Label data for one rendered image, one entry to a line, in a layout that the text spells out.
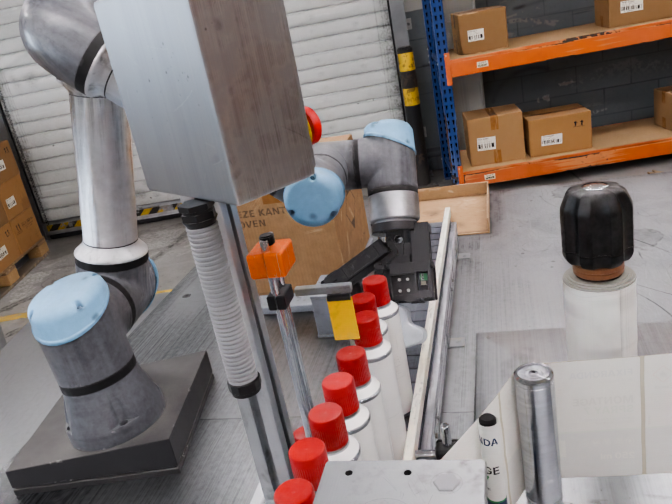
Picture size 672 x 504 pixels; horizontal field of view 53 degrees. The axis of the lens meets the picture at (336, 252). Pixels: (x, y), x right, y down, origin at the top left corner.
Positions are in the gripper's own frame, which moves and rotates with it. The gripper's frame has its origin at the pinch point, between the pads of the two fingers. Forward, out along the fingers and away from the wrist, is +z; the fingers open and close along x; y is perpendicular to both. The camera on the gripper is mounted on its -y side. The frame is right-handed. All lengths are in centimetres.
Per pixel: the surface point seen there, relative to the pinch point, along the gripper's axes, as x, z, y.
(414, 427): -10.2, 8.1, 4.5
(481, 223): 74, -31, 11
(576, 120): 350, -138, 65
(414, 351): 12.7, -1.0, 1.6
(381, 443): -22.9, 8.1, 2.8
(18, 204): 293, -114, -316
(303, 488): -44.5, 8.3, 0.9
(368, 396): -26.2, 2.8, 2.4
